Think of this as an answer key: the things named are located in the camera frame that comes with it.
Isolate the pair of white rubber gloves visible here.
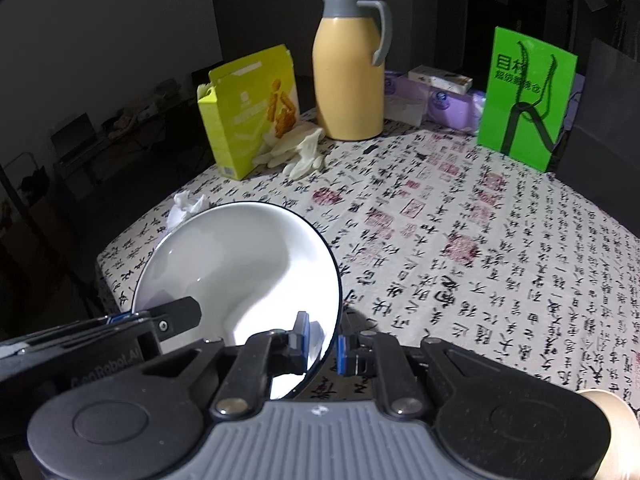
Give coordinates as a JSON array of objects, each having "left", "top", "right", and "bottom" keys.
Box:
[{"left": 251, "top": 127, "right": 327, "bottom": 179}]

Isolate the crumpled white tissue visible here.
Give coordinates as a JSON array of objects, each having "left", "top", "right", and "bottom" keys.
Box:
[{"left": 166, "top": 191, "right": 208, "bottom": 231}]

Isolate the dark cluttered desk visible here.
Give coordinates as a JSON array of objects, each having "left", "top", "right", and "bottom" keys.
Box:
[{"left": 50, "top": 77, "right": 198, "bottom": 186}]

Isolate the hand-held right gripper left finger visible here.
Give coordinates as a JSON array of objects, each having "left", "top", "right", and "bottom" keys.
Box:
[{"left": 140, "top": 310, "right": 312, "bottom": 421}]

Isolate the black paper bag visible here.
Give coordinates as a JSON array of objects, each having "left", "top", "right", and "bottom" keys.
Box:
[{"left": 555, "top": 37, "right": 640, "bottom": 211}]

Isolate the white bowl with dark rim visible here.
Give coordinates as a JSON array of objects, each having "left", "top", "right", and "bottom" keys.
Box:
[{"left": 131, "top": 201, "right": 342, "bottom": 401}]

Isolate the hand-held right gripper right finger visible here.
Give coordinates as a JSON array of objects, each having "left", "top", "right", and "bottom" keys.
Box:
[{"left": 334, "top": 332, "right": 506, "bottom": 418}]

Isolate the cream plate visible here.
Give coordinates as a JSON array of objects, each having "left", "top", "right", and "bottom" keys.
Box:
[{"left": 574, "top": 387, "right": 640, "bottom": 480}]

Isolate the calligraphy printed tablecloth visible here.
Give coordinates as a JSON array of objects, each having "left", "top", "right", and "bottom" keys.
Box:
[{"left": 96, "top": 107, "right": 640, "bottom": 406}]

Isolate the yellow thermos jug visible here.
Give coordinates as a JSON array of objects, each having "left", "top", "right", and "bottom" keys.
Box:
[{"left": 312, "top": 0, "right": 392, "bottom": 141}]

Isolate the yellow-green cardboard box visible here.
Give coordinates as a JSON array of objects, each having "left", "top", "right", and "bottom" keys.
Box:
[{"left": 196, "top": 44, "right": 301, "bottom": 181}]

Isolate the small white box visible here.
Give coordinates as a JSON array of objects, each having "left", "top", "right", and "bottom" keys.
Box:
[{"left": 407, "top": 65, "right": 473, "bottom": 95}]

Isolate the green paper bag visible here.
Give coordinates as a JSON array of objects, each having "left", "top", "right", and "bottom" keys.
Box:
[{"left": 476, "top": 26, "right": 578, "bottom": 173}]

